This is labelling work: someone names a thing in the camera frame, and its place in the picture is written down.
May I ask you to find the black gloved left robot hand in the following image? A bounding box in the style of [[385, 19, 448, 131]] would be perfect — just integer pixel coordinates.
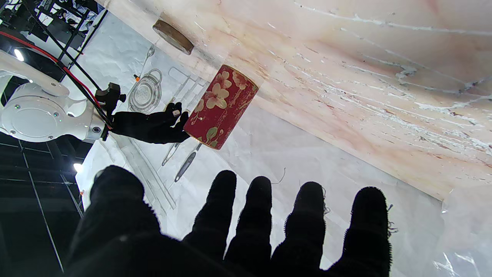
[[63, 165, 396, 277]]

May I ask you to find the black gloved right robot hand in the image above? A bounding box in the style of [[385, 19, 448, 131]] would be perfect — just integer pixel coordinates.
[[110, 102, 191, 145]]

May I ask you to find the red floral tea tin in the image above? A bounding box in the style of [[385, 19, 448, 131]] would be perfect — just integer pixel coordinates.
[[183, 64, 259, 150]]

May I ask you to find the gold round tin lid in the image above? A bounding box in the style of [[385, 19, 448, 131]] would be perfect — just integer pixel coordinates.
[[153, 19, 194, 55]]

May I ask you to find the white printed backdrop cloth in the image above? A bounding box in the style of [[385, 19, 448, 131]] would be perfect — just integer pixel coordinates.
[[75, 8, 492, 277]]

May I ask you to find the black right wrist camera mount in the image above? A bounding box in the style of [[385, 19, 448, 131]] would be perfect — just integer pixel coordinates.
[[95, 83, 126, 116]]

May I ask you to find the red black right arm cable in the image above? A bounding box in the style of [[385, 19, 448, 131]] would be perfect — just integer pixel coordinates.
[[0, 31, 113, 128]]

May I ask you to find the black metal frame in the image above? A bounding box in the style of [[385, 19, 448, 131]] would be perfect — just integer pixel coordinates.
[[0, 0, 109, 91]]

